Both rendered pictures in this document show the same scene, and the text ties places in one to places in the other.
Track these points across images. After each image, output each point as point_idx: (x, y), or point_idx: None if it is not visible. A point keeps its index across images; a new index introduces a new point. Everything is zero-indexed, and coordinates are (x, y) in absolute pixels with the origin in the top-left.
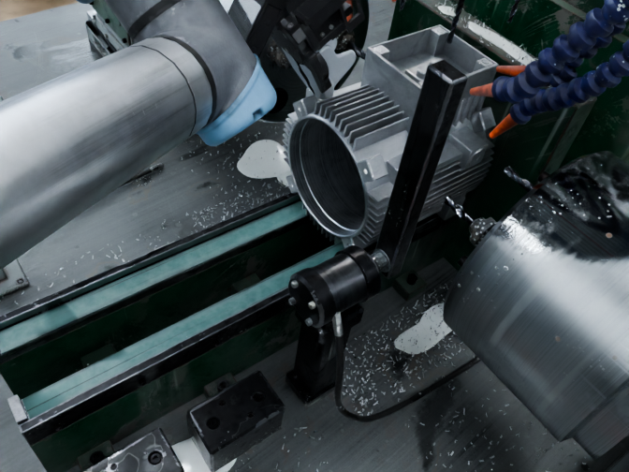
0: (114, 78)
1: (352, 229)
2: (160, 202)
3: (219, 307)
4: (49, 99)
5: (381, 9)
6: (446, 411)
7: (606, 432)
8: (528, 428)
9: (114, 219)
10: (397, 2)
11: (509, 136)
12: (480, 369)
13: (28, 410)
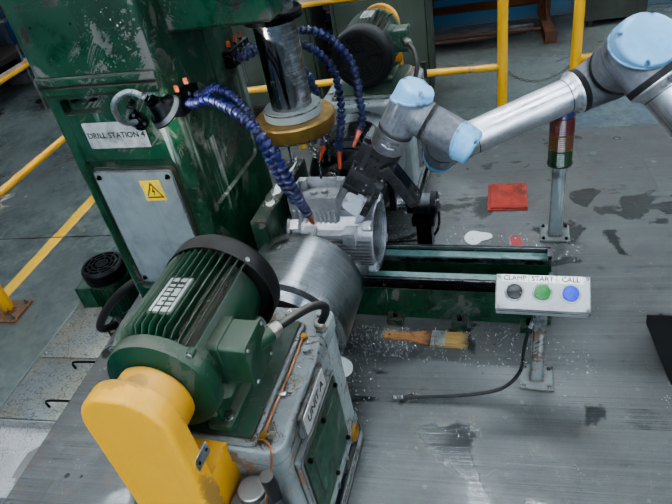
0: (488, 112)
1: (379, 238)
2: (416, 375)
3: (452, 255)
4: (510, 103)
5: (55, 460)
6: (393, 239)
7: None
8: None
9: (450, 378)
10: (268, 228)
11: None
12: None
13: (546, 255)
